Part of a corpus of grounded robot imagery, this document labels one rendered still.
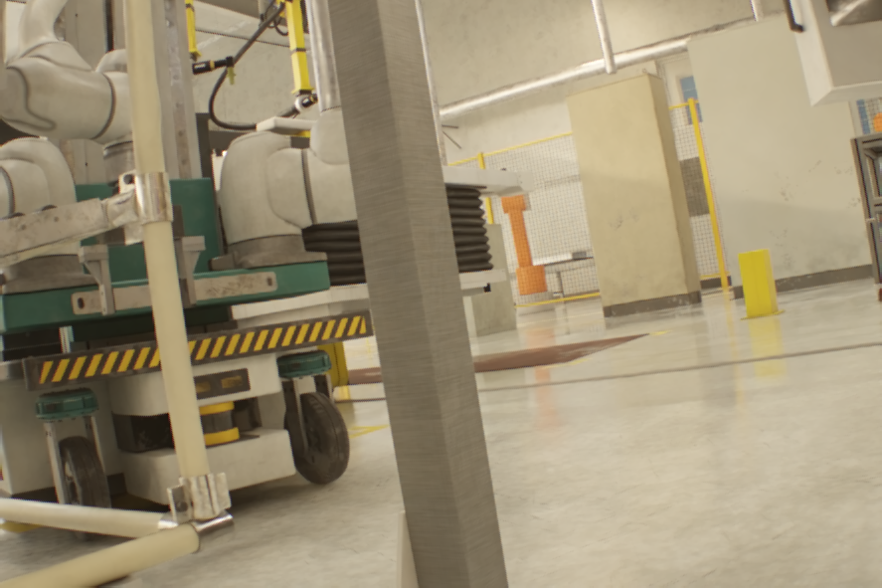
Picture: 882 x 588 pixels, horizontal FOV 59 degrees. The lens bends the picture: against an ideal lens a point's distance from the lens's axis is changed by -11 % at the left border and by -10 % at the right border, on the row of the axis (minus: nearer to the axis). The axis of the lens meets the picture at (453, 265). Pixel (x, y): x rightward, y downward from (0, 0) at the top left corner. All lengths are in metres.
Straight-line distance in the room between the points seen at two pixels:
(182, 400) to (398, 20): 0.40
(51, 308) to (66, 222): 0.67
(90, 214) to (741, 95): 6.31
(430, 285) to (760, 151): 6.14
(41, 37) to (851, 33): 3.28
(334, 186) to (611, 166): 5.74
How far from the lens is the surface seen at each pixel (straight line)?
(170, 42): 1.92
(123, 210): 0.84
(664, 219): 7.12
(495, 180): 3.60
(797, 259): 6.74
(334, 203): 1.69
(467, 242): 3.41
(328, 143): 1.69
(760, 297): 4.44
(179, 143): 1.85
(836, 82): 3.80
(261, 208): 1.68
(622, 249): 7.27
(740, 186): 6.84
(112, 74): 1.32
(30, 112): 1.21
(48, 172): 1.54
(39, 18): 1.34
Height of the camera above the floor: 0.31
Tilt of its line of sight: 3 degrees up
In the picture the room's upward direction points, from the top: 9 degrees counter-clockwise
